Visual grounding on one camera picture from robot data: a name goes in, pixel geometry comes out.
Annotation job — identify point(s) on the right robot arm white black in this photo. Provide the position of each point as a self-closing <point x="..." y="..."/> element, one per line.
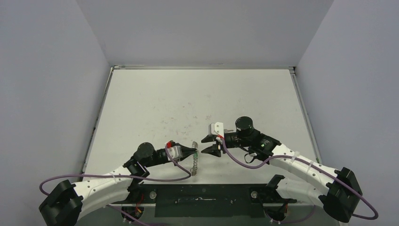
<point x="336" y="191"/>

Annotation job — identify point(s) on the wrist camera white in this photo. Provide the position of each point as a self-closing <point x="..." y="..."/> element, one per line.
<point x="173" y="151"/>
<point x="216" y="129"/>

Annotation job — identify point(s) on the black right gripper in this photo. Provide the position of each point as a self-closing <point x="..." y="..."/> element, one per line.
<point x="219" y="143"/>

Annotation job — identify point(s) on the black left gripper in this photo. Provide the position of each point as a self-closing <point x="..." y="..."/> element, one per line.
<point x="187" y="151"/>

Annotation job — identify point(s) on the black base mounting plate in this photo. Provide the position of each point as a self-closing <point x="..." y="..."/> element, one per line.
<point x="217" y="200"/>

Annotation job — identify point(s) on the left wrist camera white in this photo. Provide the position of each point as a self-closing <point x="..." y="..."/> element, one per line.
<point x="173" y="151"/>

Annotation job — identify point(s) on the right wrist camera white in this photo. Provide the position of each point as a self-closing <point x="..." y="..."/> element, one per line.
<point x="216" y="129"/>

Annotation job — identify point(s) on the metal disc with key rings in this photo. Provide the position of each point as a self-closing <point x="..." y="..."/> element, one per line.
<point x="194" y="168"/>

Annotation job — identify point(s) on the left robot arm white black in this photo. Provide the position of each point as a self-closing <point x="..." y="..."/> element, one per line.
<point x="68" y="202"/>

